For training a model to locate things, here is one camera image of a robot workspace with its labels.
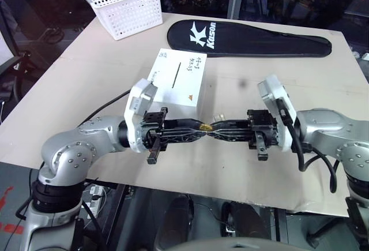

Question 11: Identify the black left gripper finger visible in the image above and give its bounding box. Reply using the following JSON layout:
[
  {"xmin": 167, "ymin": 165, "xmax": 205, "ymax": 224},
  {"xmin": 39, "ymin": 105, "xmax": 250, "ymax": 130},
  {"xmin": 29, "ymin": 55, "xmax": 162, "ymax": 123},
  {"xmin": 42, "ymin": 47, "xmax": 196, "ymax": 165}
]
[
  {"xmin": 164, "ymin": 118, "xmax": 208, "ymax": 131},
  {"xmin": 163, "ymin": 128, "xmax": 208, "ymax": 148}
]

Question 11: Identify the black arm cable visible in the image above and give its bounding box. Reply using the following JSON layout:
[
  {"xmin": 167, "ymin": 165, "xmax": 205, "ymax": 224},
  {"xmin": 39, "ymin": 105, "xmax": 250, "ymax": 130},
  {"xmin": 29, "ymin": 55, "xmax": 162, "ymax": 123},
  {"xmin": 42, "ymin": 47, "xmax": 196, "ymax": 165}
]
[
  {"xmin": 85, "ymin": 91, "xmax": 131, "ymax": 122},
  {"xmin": 276, "ymin": 98, "xmax": 339, "ymax": 194}
]

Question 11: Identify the white perforated plastic basket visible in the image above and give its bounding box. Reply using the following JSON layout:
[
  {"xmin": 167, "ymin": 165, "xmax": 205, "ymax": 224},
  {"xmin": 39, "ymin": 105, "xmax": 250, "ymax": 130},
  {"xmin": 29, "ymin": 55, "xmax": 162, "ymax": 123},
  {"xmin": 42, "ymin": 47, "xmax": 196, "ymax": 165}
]
[{"xmin": 80, "ymin": 0, "xmax": 164, "ymax": 41}]

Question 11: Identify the black office chair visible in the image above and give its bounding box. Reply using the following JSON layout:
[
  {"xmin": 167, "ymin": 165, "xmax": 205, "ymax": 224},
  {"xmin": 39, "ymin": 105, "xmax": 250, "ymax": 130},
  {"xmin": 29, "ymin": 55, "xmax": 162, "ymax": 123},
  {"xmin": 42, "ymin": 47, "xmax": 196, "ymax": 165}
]
[{"xmin": 0, "ymin": 49, "xmax": 33, "ymax": 103}]

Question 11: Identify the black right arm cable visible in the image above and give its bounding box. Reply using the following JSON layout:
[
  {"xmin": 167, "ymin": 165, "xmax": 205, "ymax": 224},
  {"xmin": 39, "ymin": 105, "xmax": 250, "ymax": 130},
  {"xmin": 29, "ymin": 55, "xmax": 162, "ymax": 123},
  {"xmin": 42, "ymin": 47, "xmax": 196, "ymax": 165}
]
[{"xmin": 276, "ymin": 98, "xmax": 339, "ymax": 194}]

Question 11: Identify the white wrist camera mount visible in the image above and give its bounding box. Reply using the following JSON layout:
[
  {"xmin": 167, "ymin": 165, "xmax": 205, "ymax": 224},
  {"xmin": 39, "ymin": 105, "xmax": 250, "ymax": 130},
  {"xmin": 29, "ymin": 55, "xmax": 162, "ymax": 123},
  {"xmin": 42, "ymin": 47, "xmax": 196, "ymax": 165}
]
[
  {"xmin": 257, "ymin": 73, "xmax": 298, "ymax": 152},
  {"xmin": 123, "ymin": 78, "xmax": 159, "ymax": 152}
]

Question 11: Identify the white box with slot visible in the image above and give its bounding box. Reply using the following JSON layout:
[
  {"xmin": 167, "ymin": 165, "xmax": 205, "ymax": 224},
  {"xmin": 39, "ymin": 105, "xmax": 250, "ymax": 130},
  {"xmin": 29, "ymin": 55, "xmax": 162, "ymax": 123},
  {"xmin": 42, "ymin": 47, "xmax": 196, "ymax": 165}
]
[{"xmin": 145, "ymin": 48, "xmax": 209, "ymax": 116}]

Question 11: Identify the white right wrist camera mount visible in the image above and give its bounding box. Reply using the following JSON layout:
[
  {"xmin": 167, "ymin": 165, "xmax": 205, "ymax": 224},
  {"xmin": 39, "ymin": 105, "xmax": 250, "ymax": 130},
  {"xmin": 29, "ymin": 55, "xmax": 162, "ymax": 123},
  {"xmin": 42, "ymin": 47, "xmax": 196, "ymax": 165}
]
[{"xmin": 257, "ymin": 73, "xmax": 298, "ymax": 152}]

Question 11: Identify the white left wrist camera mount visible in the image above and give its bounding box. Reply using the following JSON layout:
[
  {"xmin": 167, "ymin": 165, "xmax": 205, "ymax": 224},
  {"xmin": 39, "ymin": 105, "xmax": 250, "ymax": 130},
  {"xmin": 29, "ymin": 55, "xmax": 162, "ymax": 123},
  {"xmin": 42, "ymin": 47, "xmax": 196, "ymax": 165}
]
[{"xmin": 123, "ymin": 78, "xmax": 159, "ymax": 152}]

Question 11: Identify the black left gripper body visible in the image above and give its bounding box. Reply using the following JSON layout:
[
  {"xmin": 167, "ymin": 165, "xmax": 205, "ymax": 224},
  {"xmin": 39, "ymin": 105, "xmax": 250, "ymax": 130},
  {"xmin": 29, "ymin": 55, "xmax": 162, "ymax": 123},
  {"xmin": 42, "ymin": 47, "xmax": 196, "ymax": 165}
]
[{"xmin": 140, "ymin": 107, "xmax": 170, "ymax": 166}]

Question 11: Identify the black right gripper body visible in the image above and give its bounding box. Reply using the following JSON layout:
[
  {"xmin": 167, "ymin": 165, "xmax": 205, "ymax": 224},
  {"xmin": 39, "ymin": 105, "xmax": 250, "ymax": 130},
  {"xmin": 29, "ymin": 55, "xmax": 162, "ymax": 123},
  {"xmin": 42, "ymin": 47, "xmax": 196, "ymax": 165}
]
[{"xmin": 247, "ymin": 108, "xmax": 280, "ymax": 162}]

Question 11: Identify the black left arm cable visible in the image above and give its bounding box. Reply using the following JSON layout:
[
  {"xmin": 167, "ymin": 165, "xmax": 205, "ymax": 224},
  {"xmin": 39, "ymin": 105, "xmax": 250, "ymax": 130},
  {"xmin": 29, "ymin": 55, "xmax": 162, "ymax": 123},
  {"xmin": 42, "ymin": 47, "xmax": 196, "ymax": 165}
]
[{"xmin": 85, "ymin": 91, "xmax": 131, "ymax": 122}]

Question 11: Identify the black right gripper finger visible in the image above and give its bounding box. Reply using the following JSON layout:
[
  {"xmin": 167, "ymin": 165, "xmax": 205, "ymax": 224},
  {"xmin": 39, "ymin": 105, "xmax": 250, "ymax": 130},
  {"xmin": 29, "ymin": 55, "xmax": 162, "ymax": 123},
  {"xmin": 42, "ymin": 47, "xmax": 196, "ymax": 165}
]
[
  {"xmin": 208, "ymin": 129, "xmax": 250, "ymax": 147},
  {"xmin": 208, "ymin": 119, "xmax": 250, "ymax": 132}
]

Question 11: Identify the white power strip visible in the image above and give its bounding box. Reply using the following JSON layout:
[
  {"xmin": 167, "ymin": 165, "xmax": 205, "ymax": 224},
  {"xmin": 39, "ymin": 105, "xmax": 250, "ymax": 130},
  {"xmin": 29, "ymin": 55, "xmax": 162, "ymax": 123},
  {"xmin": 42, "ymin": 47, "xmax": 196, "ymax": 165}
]
[{"xmin": 86, "ymin": 184, "xmax": 106, "ymax": 209}]

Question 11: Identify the black Kason racket cover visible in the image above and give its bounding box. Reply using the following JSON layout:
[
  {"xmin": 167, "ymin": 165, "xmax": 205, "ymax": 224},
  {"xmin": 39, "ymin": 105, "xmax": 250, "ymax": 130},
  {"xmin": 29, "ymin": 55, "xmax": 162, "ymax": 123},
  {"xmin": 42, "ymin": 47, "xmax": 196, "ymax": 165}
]
[{"xmin": 167, "ymin": 19, "xmax": 333, "ymax": 59}]

